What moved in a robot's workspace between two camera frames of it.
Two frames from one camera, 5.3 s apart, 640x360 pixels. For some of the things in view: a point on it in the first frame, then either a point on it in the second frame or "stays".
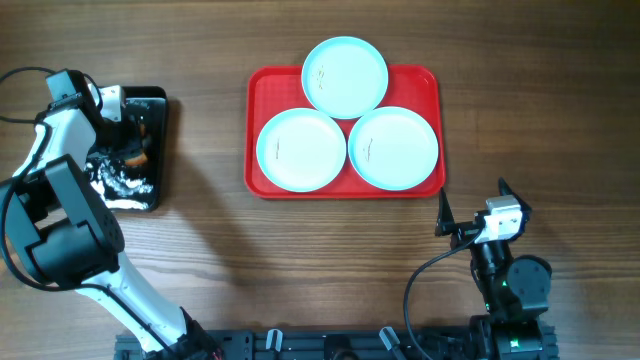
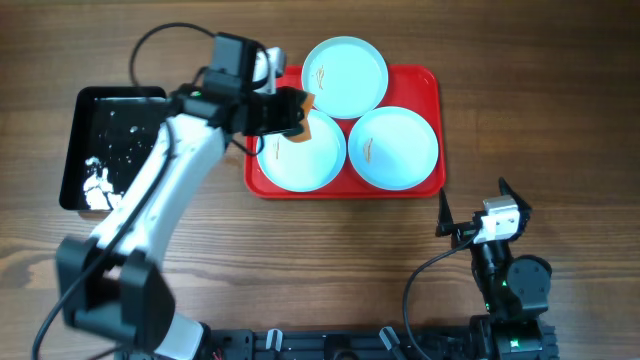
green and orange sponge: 135,157 → 306,103
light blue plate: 301,150 stays
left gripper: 129,139 → 289,112
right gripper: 446,224 stays
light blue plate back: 345,78 stays
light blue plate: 393,148 stays
